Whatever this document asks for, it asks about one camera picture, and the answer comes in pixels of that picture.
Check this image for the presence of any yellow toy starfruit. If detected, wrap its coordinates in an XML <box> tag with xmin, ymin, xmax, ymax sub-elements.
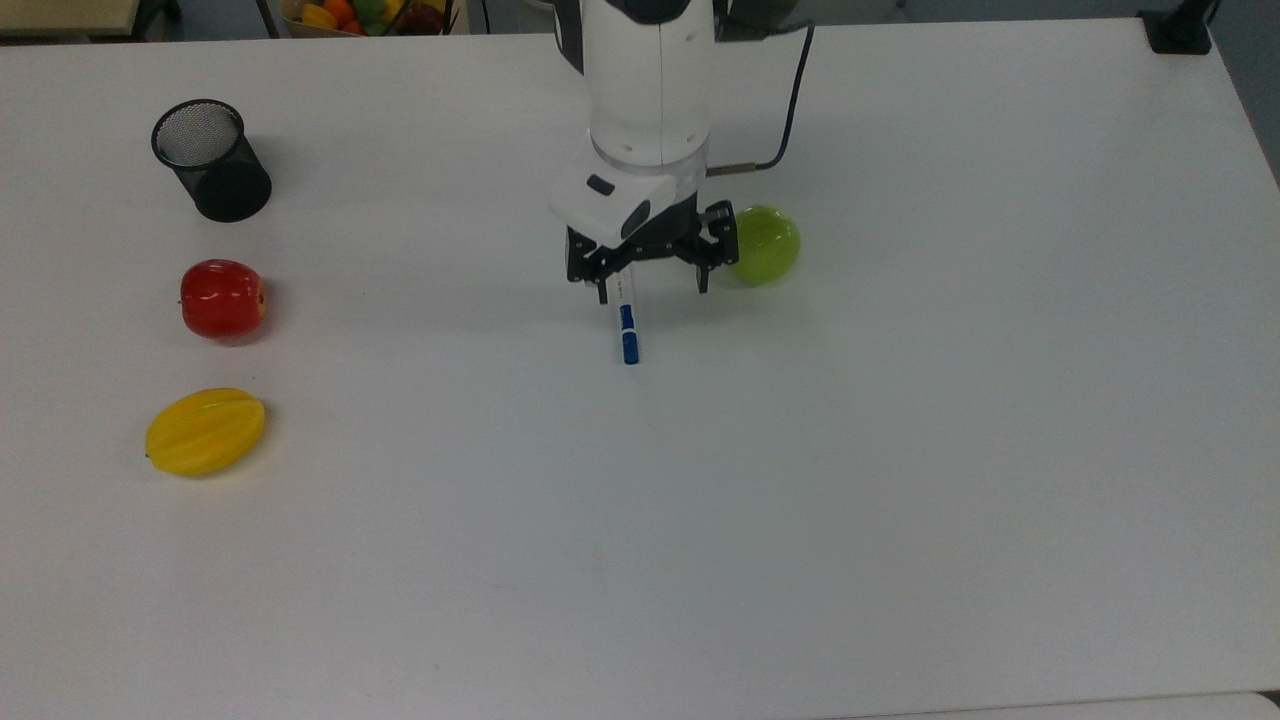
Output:
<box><xmin>145</xmin><ymin>388</ymin><xmax>267</xmax><ymax>477</ymax></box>

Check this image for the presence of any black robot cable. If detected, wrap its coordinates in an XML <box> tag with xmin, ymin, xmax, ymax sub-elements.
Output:
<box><xmin>705</xmin><ymin>22</ymin><xmax>816</xmax><ymax>178</ymax></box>

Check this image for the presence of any fruit basket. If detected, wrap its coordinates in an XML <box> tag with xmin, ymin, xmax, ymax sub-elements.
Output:
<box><xmin>280</xmin><ymin>0</ymin><xmax>463</xmax><ymax>38</ymax></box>

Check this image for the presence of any white marker pen blue cap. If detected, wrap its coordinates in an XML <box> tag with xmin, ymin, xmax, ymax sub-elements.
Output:
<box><xmin>612</xmin><ymin>265</ymin><xmax>641</xmax><ymax>366</ymax></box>

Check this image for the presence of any red toy apple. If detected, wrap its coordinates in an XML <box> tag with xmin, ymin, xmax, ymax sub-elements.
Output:
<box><xmin>179</xmin><ymin>259</ymin><xmax>267</xmax><ymax>341</ymax></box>

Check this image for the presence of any black clamp base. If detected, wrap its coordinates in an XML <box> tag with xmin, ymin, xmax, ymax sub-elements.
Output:
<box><xmin>1140</xmin><ymin>0</ymin><xmax>1219</xmax><ymax>56</ymax></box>

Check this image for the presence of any green toy apple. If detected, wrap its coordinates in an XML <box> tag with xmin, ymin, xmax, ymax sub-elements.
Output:
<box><xmin>725</xmin><ymin>204</ymin><xmax>802</xmax><ymax>288</ymax></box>

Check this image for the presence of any wooden desk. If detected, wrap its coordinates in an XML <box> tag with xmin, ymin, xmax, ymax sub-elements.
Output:
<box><xmin>0</xmin><ymin>0</ymin><xmax>141</xmax><ymax>39</ymax></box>

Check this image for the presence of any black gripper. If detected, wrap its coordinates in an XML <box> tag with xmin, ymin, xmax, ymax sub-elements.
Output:
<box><xmin>567</xmin><ymin>195</ymin><xmax>741</xmax><ymax>304</ymax></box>

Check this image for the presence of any black mesh pen holder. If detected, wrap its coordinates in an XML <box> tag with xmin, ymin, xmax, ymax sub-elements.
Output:
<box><xmin>151</xmin><ymin>98</ymin><xmax>273</xmax><ymax>223</ymax></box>

